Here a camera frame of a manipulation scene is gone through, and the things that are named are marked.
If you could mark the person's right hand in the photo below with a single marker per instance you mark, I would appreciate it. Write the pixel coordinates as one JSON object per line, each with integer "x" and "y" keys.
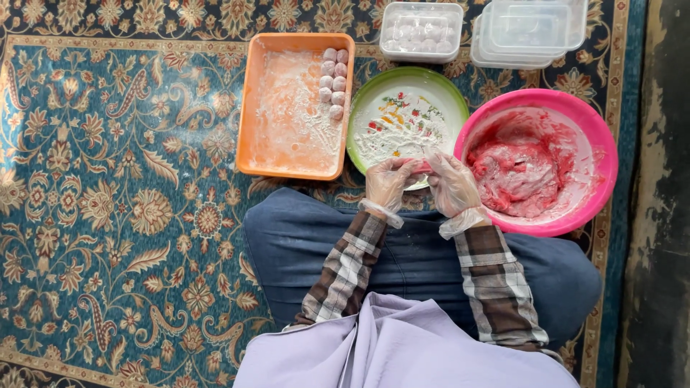
{"x": 455, "y": 186}

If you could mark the person's left hand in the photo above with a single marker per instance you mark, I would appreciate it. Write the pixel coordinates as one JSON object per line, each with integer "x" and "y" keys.
{"x": 385, "y": 183}

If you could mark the person's left fingers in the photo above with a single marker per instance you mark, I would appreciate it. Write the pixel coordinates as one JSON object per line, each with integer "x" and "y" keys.
{"x": 407, "y": 164}

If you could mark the person's right fingers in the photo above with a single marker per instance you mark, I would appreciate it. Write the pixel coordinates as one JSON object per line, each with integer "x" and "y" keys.
{"x": 435, "y": 161}

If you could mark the small pink dough piece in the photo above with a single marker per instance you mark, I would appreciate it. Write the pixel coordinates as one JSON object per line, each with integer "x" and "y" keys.
{"x": 418, "y": 166}

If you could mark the white flour pile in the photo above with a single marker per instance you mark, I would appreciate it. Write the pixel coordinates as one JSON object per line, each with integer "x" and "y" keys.
{"x": 399, "y": 143}

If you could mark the green-rimmed white plate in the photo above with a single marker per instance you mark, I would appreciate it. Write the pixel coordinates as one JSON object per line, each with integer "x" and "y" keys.
{"x": 434, "y": 89}

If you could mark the pink dough mass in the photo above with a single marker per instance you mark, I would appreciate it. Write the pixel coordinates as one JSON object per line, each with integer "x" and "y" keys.
{"x": 517, "y": 172}

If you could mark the person's blue jeans legs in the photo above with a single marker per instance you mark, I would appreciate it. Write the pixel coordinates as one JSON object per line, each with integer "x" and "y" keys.
{"x": 415, "y": 258}

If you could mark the row of floured pink dough balls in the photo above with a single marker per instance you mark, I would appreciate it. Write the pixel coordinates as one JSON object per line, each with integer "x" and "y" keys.
{"x": 339, "y": 83}

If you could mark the batch of white floured sweets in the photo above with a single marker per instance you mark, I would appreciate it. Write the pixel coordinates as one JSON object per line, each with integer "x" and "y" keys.
{"x": 420, "y": 39}

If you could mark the lidded clear plastic container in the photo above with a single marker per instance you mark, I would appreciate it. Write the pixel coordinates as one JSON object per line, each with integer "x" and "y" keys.
{"x": 420, "y": 11}

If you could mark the pink plastic bowl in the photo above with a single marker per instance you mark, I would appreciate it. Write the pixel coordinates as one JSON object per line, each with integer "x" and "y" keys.
{"x": 599, "y": 140}

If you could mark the orange rectangular plastic tray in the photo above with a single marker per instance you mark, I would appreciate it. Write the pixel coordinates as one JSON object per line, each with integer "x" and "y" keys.
{"x": 245, "y": 108}

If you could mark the person's lilac garment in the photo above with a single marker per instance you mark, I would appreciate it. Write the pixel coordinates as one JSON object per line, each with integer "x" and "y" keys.
{"x": 399, "y": 350}

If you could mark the ornate teal floral carpet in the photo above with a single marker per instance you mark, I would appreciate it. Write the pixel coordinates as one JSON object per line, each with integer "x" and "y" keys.
{"x": 108, "y": 215}

